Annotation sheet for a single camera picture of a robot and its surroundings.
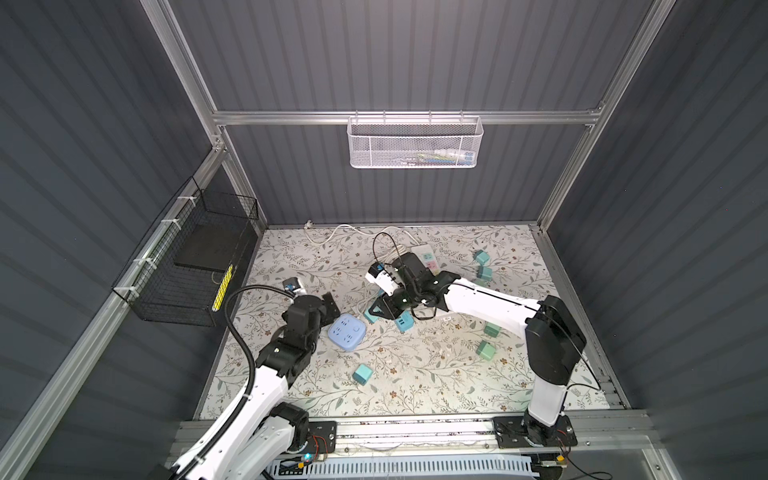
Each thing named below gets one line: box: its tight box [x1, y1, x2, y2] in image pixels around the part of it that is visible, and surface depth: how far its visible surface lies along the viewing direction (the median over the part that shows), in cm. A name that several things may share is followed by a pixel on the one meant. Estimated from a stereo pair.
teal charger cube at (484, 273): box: [476, 265, 493, 282], surface depth 107 cm
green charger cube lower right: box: [476, 340, 496, 361], surface depth 88 cm
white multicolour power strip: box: [410, 244, 441, 275], surface depth 110 cm
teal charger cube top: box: [475, 250, 491, 265], surface depth 111 cm
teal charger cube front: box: [352, 363, 373, 386], surface depth 84 cm
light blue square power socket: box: [327, 314, 367, 351], surface depth 91 cm
